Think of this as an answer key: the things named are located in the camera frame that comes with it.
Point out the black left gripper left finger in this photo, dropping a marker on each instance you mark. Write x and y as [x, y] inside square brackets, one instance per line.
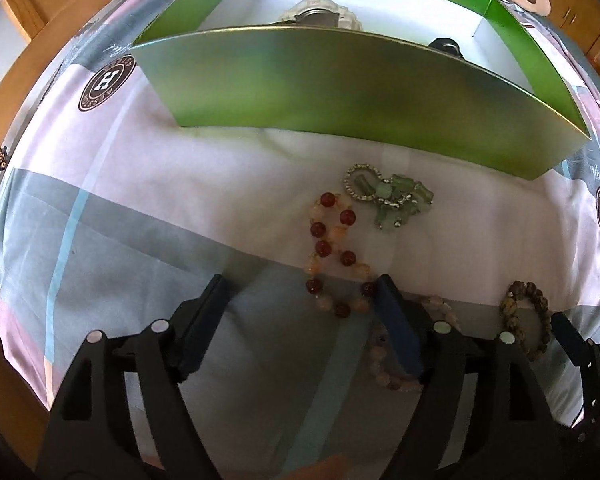
[195, 322]

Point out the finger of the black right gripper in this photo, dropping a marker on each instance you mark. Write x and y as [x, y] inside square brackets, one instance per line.
[575, 347]

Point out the black wrist watch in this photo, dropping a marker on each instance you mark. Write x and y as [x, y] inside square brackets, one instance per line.
[448, 46]

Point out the white wrist watch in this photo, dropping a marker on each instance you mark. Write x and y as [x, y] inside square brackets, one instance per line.
[321, 13]

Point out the green cardboard box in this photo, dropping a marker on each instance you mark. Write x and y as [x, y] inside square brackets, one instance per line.
[365, 86]

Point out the plaid bed sheet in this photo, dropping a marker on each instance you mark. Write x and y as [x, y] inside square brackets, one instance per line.
[112, 214]

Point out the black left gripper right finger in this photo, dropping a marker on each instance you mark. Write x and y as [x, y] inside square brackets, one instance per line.
[410, 330]

